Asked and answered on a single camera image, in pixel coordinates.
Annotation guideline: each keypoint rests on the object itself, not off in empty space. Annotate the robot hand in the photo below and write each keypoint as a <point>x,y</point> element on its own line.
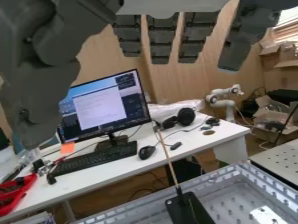
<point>41,50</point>

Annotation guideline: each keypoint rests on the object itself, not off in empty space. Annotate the black computer monitor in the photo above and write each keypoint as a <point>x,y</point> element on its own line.
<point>105,105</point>

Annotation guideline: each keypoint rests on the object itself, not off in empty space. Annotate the orange paper note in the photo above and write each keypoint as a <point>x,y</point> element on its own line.
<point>69,147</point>

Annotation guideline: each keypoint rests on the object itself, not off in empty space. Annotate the white plastic bag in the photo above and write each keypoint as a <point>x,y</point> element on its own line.
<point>167,108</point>

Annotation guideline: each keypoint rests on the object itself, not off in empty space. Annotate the black keyboard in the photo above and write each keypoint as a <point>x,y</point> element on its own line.
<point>94,158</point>

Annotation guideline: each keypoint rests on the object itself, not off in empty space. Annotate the black headphones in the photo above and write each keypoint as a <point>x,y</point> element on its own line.
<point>186,116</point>

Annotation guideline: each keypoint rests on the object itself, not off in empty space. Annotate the small black block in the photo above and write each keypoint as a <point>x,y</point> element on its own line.
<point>51,179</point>

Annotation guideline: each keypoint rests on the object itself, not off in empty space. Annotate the black mouse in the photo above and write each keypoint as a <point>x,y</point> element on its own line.
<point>147,152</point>

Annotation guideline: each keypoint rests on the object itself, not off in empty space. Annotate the white desk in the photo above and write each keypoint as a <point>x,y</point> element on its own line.
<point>111,174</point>

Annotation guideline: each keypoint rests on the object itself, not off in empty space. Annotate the small black device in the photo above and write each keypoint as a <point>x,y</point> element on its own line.
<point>176,145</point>

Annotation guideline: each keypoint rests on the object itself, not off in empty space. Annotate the thin stick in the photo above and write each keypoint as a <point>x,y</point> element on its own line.
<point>168,156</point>

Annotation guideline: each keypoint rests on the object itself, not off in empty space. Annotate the small white jointed device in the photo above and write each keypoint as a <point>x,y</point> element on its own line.
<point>224,100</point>

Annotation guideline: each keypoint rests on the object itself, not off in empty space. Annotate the red tray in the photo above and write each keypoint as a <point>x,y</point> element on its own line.
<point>14,203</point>

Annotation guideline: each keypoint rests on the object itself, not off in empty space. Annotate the cardboard box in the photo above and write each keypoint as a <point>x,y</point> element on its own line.
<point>271,118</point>
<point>280,63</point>

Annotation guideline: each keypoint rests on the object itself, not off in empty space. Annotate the clear box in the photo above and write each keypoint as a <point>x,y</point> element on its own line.
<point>222,186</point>

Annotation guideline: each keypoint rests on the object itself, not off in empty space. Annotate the black plate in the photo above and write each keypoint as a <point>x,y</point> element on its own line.
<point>187,210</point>

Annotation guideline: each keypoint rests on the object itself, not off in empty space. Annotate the shiny metal plate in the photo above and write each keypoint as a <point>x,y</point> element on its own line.
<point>268,216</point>

